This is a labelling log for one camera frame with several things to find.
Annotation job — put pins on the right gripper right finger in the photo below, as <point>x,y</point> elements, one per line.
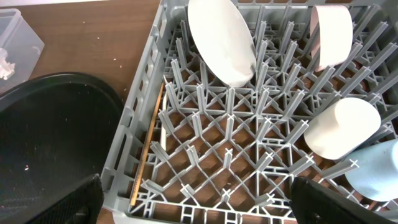
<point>313,203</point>

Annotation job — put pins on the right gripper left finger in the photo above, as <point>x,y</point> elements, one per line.
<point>79,203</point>

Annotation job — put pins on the blue cup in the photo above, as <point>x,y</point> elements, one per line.
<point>376,176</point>

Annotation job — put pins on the white paper cup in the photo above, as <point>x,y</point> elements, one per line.
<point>342,127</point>

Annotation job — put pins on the wooden chopstick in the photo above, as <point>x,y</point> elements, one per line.
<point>145,150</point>

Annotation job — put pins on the pink bowl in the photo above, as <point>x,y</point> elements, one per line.
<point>336,34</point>

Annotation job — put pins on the grey plate with rice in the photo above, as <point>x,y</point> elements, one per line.
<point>223,40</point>

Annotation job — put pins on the grey dishwasher rack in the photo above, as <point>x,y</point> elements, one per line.
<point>232,153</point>

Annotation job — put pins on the round black tray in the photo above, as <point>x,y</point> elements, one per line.
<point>56,130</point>

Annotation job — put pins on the crumpled white tissue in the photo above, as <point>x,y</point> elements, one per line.
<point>7,69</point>

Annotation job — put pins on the clear plastic bin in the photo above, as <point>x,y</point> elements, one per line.
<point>23,46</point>

